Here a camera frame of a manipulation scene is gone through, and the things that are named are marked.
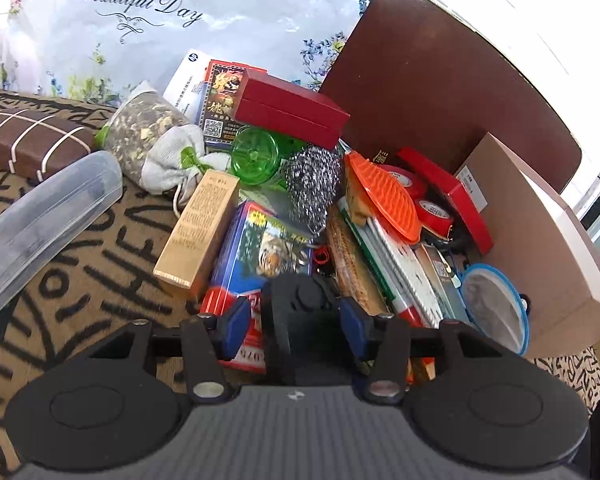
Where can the white cloth sachet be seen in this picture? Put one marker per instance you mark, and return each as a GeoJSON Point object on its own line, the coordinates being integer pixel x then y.
{"type": "Point", "coordinates": [172, 160]}

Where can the woven cork mat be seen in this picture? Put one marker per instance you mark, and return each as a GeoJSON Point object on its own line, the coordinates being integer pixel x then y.
{"type": "Point", "coordinates": [350, 265]}

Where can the gold cardboard box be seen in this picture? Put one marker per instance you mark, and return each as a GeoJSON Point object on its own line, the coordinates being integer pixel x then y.
{"type": "Point", "coordinates": [200, 230]}

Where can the tan cardboard box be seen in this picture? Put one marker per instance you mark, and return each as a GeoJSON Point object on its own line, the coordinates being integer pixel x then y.
{"type": "Point", "coordinates": [540, 240]}

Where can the steel wool scourer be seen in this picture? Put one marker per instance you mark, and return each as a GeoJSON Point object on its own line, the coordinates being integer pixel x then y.
{"type": "Point", "coordinates": [312, 185]}

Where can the green plastic round container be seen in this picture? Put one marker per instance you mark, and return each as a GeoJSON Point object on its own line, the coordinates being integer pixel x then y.
{"type": "Point", "coordinates": [255, 152]}

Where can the green striped flat packet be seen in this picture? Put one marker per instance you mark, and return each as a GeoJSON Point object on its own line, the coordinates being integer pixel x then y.
{"type": "Point", "coordinates": [375, 255]}

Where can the shallow red box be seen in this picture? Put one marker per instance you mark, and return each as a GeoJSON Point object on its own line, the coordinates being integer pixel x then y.
{"type": "Point", "coordinates": [460, 200]}

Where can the white floral plastic bag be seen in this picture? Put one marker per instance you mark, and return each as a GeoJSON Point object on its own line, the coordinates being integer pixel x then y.
{"type": "Point", "coordinates": [205, 15]}

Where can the dark red printed card box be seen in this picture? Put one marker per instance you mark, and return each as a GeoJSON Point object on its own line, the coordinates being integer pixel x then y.
{"type": "Point", "coordinates": [217, 105]}

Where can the clear plastic case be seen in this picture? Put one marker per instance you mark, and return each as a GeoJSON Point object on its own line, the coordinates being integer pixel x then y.
{"type": "Point", "coordinates": [40, 220]}

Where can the blue tiger playing card box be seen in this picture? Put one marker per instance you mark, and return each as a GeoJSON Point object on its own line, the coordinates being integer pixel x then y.
{"type": "Point", "coordinates": [260, 245]}

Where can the letter printed table mat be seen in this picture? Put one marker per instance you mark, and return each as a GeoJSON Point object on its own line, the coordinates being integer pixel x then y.
{"type": "Point", "coordinates": [100, 280]}

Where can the red gift box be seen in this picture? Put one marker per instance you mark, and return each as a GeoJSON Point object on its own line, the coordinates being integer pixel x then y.
{"type": "Point", "coordinates": [290, 107]}

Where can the clear packet of dried flowers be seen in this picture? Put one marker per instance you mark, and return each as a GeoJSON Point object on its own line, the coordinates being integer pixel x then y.
{"type": "Point", "coordinates": [140, 130]}

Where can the red tape roll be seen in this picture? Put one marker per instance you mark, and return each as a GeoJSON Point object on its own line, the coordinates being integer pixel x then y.
{"type": "Point", "coordinates": [405, 180]}
{"type": "Point", "coordinates": [435, 215]}

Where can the black plastic device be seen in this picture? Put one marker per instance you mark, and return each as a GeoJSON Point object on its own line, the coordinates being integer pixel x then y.
{"type": "Point", "coordinates": [300, 320]}

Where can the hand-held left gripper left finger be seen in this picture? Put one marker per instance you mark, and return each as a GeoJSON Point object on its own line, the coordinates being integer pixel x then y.
{"type": "Point", "coordinates": [235, 324]}

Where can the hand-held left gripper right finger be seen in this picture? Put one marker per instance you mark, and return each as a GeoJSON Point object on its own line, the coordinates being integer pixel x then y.
{"type": "Point", "coordinates": [352, 321]}

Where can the orange silicone brush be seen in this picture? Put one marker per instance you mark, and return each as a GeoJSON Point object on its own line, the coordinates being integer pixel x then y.
{"type": "Point", "coordinates": [385, 200]}

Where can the white paper booklet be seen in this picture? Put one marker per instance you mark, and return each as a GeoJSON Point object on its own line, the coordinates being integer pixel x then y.
{"type": "Point", "coordinates": [185, 85]}

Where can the dark brown wooden board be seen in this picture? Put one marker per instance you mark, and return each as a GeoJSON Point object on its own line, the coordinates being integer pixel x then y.
{"type": "Point", "coordinates": [430, 85]}

